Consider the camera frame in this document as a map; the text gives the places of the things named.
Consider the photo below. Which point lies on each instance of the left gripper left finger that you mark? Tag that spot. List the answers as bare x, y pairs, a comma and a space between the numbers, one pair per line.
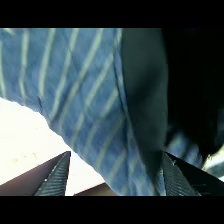
53, 180

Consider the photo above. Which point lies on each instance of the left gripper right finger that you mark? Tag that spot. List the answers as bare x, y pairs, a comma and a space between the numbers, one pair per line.
180, 180

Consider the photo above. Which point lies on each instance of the blue striped shirt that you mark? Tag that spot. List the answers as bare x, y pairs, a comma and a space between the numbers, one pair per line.
80, 100

